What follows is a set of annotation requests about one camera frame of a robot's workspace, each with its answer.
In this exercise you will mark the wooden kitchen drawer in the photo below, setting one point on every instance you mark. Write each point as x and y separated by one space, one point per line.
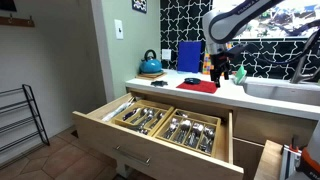
150 154

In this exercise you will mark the wooden lower cabinet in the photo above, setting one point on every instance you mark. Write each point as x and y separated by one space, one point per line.
266 126

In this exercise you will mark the colourful patterned tile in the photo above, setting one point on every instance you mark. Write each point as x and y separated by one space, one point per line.
206 65

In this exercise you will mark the silver spoon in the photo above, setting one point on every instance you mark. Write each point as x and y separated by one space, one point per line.
161 116
197 129
145 112
174 122
185 126
209 133
150 116

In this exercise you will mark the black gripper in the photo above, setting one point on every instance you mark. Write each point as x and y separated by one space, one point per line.
219 60

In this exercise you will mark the bamboo cutlery organizer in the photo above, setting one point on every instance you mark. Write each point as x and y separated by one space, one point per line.
216 128
166 112

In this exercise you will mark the white light switch plate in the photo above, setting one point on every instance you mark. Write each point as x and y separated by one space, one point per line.
118 29

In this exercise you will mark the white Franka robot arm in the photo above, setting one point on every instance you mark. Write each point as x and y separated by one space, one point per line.
226 23

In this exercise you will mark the green sponge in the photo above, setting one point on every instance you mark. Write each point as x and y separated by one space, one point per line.
239 75

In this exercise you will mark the clear plastic bag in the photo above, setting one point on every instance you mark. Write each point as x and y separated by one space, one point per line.
116 112

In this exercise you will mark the dark framed wall picture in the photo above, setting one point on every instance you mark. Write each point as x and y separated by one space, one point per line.
6 4

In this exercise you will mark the teal kettle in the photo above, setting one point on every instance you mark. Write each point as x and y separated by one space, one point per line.
150 66

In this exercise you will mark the wooden coat hook rail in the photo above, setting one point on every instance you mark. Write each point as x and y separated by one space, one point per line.
20 22

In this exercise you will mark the white wall outlet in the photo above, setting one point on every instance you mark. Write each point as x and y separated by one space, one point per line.
166 54

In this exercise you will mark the window pane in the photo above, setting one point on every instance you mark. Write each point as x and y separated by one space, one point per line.
286 18

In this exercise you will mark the wooden trivet board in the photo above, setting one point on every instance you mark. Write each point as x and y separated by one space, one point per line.
156 76

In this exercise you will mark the black white patterned picture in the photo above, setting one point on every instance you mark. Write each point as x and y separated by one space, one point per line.
139 5

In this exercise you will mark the black metal shoe rack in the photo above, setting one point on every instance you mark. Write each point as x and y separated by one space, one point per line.
40 115

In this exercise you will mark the red towel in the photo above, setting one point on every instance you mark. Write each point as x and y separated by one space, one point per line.
204 88

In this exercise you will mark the dark blue round plate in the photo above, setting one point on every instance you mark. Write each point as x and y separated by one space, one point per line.
192 81

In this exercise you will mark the blue cutting board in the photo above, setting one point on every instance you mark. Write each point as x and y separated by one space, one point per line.
189 56

